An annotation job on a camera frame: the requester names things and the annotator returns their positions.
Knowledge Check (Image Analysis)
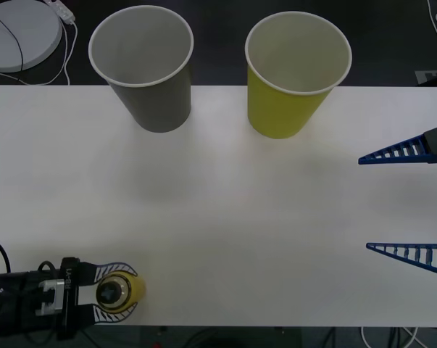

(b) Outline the white power strip cable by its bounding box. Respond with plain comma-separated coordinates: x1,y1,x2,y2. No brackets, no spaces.
0,20,78,86

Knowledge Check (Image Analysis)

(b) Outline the white power strip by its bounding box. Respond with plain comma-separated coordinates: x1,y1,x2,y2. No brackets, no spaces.
43,0,76,24

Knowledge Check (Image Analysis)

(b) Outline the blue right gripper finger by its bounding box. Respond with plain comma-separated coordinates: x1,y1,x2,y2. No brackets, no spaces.
365,241,437,280
357,125,437,166

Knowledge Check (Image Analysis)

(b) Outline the yellow-green plastic waste bin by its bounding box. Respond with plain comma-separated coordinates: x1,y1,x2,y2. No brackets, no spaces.
244,10,353,140

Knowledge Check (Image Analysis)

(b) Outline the thin black cable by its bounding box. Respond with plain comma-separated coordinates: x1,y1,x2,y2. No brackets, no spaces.
0,7,25,72

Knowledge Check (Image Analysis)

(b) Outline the grey plastic waste bin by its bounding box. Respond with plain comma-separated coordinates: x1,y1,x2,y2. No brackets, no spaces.
88,4,195,133

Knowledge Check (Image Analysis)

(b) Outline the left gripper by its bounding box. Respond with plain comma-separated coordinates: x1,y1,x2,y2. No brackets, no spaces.
56,256,139,341

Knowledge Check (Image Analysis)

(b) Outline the yellow bottle with black cap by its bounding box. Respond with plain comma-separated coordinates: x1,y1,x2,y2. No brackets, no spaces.
96,272,147,314

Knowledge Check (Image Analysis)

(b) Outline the grey marker board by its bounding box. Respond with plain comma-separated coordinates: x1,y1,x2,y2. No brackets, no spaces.
415,70,437,87

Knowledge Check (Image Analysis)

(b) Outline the white cable under table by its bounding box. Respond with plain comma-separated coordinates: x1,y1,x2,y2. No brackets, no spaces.
360,326,426,348

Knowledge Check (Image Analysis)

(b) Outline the white round disc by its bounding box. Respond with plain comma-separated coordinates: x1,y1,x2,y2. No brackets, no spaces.
0,0,64,73

